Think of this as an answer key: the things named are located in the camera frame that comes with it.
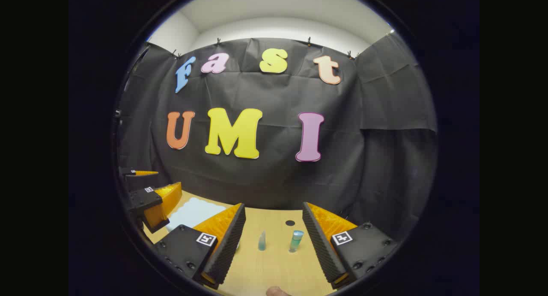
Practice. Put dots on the teal skin care bottle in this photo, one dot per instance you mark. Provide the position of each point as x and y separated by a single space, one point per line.
296 240

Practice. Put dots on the light blue suitcase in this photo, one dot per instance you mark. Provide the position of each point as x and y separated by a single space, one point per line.
192 212

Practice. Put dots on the black backdrop cloth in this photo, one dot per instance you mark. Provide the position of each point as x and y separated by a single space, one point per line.
265 180

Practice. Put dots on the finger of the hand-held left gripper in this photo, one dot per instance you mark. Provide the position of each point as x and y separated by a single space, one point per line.
141 182
141 199

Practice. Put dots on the pale clear skin care tube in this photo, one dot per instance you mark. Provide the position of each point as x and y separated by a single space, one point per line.
262 241

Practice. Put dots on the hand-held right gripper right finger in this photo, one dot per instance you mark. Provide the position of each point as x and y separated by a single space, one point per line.
321 249

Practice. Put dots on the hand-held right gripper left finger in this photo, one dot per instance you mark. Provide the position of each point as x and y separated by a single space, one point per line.
227 249

